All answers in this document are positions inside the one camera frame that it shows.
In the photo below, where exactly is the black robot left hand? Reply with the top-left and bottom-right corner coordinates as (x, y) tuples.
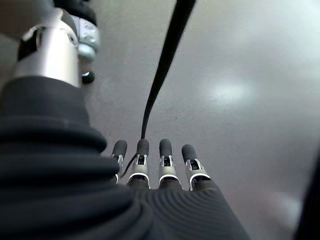
(0, 7), (252, 240)

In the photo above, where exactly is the black robot left foot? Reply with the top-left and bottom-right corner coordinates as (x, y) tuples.
(81, 71), (96, 85)

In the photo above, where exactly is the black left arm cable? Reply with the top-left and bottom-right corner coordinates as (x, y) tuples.
(119, 0), (198, 179)

